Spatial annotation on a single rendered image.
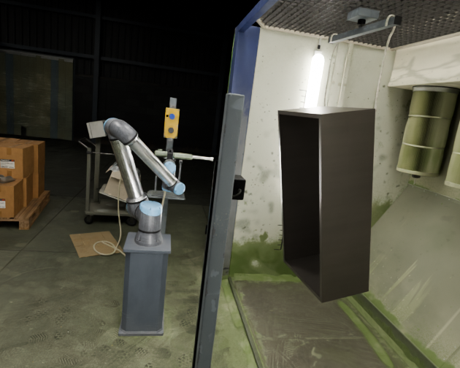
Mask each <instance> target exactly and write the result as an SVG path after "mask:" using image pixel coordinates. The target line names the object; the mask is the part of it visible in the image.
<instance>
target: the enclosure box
mask: <svg viewBox="0 0 460 368"><path fill-rule="evenodd" d="M277 113H278V134H279V153H280V191H281V211H282V230H283V261H284V262H285V264H286V265H287V266H288V267H289V268H290V269H291V270H292V271H293V273H294V274H295V275H296V276H297V277H298V278H299V279H300V280H301V281H302V282H303V283H304V284H305V285H306V286H307V287H308V288H309V290H310V291H311V292H312V293H313V294H314V295H315V296H316V297H317V299H318V300H319V301H320V302H321V303H324V302H330V301H333V300H336V299H341V298H345V297H347V296H352V295H356V294H361V293H364V292H368V291H369V260H370V241H371V221H372V183H373V163H374V143H375V109H372V108H356V107H325V106H319V107H305V108H298V109H289V110H278V111H277Z"/></svg>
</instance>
